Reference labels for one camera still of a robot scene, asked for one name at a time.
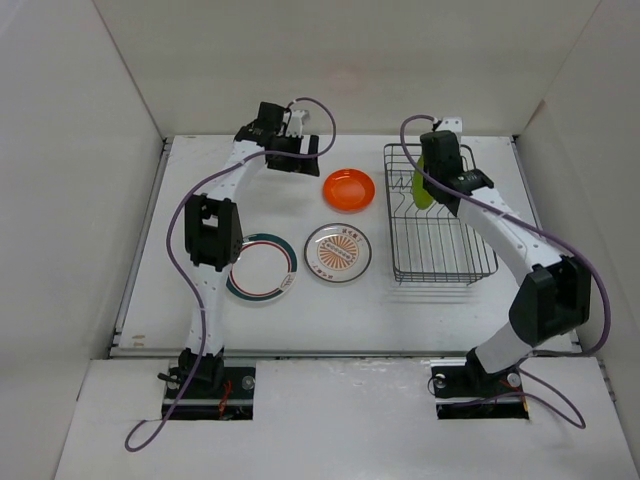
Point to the white plate green rim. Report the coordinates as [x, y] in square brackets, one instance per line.
[265, 270]

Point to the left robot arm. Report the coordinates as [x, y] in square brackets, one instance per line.
[204, 238]

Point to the grey wire dish rack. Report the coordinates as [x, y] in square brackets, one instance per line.
[429, 245]

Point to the white plate sunburst pattern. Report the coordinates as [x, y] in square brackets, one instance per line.
[338, 253]

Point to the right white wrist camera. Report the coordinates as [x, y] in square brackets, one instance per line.
[453, 124]

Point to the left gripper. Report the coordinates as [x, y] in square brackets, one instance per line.
[301, 165]

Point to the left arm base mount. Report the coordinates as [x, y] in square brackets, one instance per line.
[231, 400]

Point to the orange plate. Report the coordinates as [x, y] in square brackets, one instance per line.
[348, 190]

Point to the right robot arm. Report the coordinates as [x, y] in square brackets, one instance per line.
[554, 290]

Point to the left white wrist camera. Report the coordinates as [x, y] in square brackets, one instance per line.
[294, 121]

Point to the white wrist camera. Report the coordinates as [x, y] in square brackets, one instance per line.
[453, 124]
[294, 121]

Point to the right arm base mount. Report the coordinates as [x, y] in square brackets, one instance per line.
[460, 395]

